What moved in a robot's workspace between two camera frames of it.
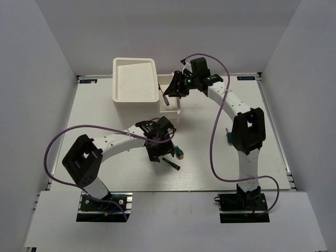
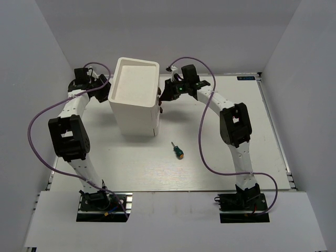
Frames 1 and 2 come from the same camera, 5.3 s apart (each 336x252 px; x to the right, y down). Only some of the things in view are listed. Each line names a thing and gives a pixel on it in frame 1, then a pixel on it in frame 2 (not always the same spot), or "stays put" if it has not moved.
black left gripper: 154,154 to 104,96
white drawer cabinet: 135,89 stays put
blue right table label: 246,78 stays put
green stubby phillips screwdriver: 179,154 stays put
